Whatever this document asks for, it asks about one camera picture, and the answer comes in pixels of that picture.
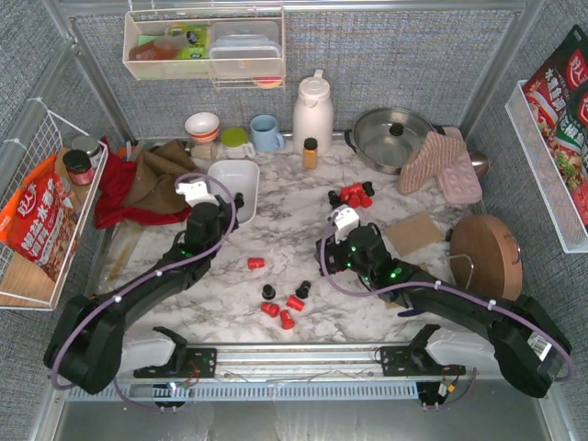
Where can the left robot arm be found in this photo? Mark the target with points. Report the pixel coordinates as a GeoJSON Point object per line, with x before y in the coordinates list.
{"type": "Point", "coordinates": [86, 347]}

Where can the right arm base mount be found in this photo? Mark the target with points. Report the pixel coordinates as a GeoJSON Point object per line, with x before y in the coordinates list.
{"type": "Point", "coordinates": [410, 360]}

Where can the steel pot with glass lid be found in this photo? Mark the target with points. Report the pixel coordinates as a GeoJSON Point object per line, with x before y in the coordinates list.
{"type": "Point", "coordinates": [385, 138]}

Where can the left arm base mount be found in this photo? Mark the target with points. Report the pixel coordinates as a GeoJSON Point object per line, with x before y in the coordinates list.
{"type": "Point", "coordinates": [196, 363]}

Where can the silver lid glass jar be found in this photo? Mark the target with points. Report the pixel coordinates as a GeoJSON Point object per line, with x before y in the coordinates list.
{"type": "Point", "coordinates": [90, 146]}

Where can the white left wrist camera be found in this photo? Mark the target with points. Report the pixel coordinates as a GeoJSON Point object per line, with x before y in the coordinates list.
{"type": "Point", "coordinates": [195, 193]}

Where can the red cloth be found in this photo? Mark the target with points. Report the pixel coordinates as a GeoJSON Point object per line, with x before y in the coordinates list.
{"type": "Point", "coordinates": [114, 185]}

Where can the green lidded white cup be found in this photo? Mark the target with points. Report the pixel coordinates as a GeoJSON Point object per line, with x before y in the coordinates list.
{"type": "Point", "coordinates": [236, 143]}

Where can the green labelled packet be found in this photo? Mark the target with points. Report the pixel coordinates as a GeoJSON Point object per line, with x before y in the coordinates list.
{"type": "Point", "coordinates": [197, 38]}

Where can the white rectangular storage basket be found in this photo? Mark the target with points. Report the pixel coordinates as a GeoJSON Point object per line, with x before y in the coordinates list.
{"type": "Point", "coordinates": [239, 176]}

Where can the clear plastic container stack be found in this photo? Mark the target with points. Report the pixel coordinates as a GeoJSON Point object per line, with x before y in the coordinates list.
{"type": "Point", "coordinates": [243, 49]}

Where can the dark lid glass jar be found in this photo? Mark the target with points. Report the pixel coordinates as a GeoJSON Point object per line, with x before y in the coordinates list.
{"type": "Point", "coordinates": [78, 167]}

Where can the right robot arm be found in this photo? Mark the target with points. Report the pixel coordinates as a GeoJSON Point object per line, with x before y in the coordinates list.
{"type": "Point", "coordinates": [531, 351]}

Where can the white wire basket left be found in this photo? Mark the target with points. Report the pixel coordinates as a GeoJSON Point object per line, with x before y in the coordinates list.
{"type": "Point", "coordinates": [24, 286]}

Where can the blue mug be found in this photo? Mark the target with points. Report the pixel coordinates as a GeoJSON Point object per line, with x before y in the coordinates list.
{"type": "Point", "coordinates": [265, 134]}

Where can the orange liquid bottle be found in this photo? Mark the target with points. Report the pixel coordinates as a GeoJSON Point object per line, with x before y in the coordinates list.
{"type": "Point", "coordinates": [162, 48]}

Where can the orange snack bag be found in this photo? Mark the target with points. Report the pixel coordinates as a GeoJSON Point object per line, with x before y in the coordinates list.
{"type": "Point", "coordinates": [36, 223]}

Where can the pink egg tray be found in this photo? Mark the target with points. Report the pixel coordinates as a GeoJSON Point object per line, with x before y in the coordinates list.
{"type": "Point", "coordinates": [459, 182]}

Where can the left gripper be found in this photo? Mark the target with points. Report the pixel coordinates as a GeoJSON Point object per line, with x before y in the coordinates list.
{"type": "Point", "coordinates": [225, 205]}

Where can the brown cloth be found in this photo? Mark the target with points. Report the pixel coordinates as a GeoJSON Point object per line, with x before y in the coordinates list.
{"type": "Point", "coordinates": [153, 187]}

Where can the steel cup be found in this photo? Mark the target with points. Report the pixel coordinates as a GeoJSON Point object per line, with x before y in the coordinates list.
{"type": "Point", "coordinates": [480, 163]}

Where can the red coffee capsule cluster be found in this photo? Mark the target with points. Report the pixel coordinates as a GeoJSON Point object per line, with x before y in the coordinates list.
{"type": "Point", "coordinates": [355, 197]}

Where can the pink yellow sponge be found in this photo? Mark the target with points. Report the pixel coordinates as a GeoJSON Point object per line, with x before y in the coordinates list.
{"type": "Point", "coordinates": [268, 82]}

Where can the white orange striped bowl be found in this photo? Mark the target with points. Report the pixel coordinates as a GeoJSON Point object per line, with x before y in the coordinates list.
{"type": "Point", "coordinates": [203, 126]}

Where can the round wooden board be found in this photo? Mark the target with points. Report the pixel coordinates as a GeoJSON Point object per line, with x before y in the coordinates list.
{"type": "Point", "coordinates": [484, 258]}

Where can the black coffee capsule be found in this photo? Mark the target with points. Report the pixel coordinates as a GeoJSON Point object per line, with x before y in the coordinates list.
{"type": "Point", "coordinates": [239, 200]}
{"type": "Point", "coordinates": [268, 292]}
{"type": "Point", "coordinates": [368, 189]}
{"type": "Point", "coordinates": [334, 199]}
{"type": "Point", "coordinates": [302, 292]}

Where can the orange spice bottle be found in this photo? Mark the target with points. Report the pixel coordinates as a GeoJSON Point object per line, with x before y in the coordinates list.
{"type": "Point", "coordinates": [309, 156]}

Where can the pink striped cloth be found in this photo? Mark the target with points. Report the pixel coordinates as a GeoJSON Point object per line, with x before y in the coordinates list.
{"type": "Point", "coordinates": [436, 154]}

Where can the purple spatula handle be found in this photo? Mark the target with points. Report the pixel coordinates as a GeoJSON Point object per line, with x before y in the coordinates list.
{"type": "Point", "coordinates": [409, 313]}

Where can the white thermos jug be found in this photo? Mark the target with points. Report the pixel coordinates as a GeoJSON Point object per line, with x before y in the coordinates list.
{"type": "Point", "coordinates": [313, 114]}

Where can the brown cardboard square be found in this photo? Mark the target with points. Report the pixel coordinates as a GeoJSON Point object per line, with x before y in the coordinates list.
{"type": "Point", "coordinates": [413, 234]}

